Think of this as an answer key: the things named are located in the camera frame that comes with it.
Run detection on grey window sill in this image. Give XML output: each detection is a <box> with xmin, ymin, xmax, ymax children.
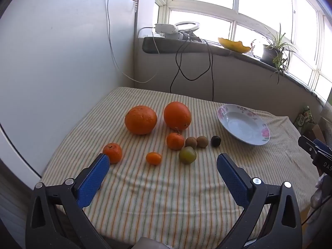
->
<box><xmin>142</xmin><ymin>37</ymin><xmax>325</xmax><ymax>101</ymax></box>

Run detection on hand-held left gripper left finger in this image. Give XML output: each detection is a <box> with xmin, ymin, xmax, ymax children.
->
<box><xmin>25</xmin><ymin>154</ymin><xmax>112</xmax><ymax>249</ymax></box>

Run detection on short white cable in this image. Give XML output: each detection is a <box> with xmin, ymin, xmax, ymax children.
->
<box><xmin>138</xmin><ymin>27</ymin><xmax>156</xmax><ymax>38</ymax></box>

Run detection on green packet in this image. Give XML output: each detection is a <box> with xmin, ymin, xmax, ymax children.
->
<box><xmin>296</xmin><ymin>106</ymin><xmax>315</xmax><ymax>133</ymax></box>

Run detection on striped tablecloth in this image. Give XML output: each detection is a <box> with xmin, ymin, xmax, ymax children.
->
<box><xmin>40</xmin><ymin>87</ymin><xmax>321</xmax><ymax>249</ymax></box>

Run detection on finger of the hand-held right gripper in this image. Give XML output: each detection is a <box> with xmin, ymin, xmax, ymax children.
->
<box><xmin>298</xmin><ymin>135</ymin><xmax>317</xmax><ymax>160</ymax></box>
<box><xmin>313</xmin><ymin>138</ymin><xmax>332</xmax><ymax>156</ymax></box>

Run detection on smooth large orange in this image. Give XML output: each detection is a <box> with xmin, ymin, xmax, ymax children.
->
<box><xmin>163</xmin><ymin>102</ymin><xmax>192</xmax><ymax>131</ymax></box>

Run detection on bumpy large orange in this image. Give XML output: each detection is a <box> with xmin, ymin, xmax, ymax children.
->
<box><xmin>125</xmin><ymin>105</ymin><xmax>157</xmax><ymax>135</ymax></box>

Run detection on cardboard box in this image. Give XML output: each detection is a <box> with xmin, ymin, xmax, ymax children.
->
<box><xmin>303</xmin><ymin>123</ymin><xmax>327</xmax><ymax>146</ymax></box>

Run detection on floral white plate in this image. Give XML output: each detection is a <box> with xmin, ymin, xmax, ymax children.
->
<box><xmin>217</xmin><ymin>104</ymin><xmax>271</xmax><ymax>146</ymax></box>

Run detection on small dark gadget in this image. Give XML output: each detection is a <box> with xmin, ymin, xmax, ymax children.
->
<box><xmin>179</xmin><ymin>30</ymin><xmax>200</xmax><ymax>42</ymax></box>

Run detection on small mandarin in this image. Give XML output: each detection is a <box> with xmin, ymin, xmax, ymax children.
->
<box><xmin>166</xmin><ymin>132</ymin><xmax>185</xmax><ymax>150</ymax></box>
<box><xmin>102</xmin><ymin>143</ymin><xmax>122</xmax><ymax>164</ymax></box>

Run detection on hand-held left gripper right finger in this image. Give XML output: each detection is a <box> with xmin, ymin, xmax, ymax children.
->
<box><xmin>216</xmin><ymin>153</ymin><xmax>303</xmax><ymax>249</ymax></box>

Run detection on green plum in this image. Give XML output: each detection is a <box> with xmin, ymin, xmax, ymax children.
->
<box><xmin>178</xmin><ymin>146</ymin><xmax>197</xmax><ymax>165</ymax></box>

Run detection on orange kumquat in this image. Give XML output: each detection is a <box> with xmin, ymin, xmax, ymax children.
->
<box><xmin>146</xmin><ymin>152</ymin><xmax>162</xmax><ymax>165</ymax></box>

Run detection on yellow melon rind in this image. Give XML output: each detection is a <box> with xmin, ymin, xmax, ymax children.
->
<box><xmin>218</xmin><ymin>37</ymin><xmax>252</xmax><ymax>54</ymax></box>

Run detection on small brown kiwi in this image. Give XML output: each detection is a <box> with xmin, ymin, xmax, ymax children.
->
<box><xmin>196</xmin><ymin>135</ymin><xmax>209</xmax><ymax>148</ymax></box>
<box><xmin>185</xmin><ymin>136</ymin><xmax>198</xmax><ymax>149</ymax></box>

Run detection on black cable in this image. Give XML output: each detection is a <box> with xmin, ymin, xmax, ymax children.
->
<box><xmin>170</xmin><ymin>39</ymin><xmax>212</xmax><ymax>94</ymax></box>
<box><xmin>205</xmin><ymin>39</ymin><xmax>215</xmax><ymax>102</ymax></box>

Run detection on person's right hand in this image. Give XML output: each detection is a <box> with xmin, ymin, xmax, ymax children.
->
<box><xmin>310</xmin><ymin>174</ymin><xmax>328</xmax><ymax>210</ymax></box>

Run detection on white ring light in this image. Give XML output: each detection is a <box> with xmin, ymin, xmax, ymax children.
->
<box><xmin>174</xmin><ymin>21</ymin><xmax>201</xmax><ymax>35</ymax></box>

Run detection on potted spider plant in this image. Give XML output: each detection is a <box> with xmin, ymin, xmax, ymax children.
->
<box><xmin>254</xmin><ymin>23</ymin><xmax>299</xmax><ymax>85</ymax></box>

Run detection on long white cable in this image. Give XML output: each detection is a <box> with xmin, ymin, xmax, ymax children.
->
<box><xmin>107</xmin><ymin>0</ymin><xmax>160</xmax><ymax>83</ymax></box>

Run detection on white lace cloth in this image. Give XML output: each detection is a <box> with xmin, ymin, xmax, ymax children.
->
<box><xmin>319</xmin><ymin>101</ymin><xmax>332</xmax><ymax>140</ymax></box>

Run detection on white refrigerator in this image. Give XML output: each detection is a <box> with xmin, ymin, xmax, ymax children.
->
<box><xmin>0</xmin><ymin>0</ymin><xmax>138</xmax><ymax>187</ymax></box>

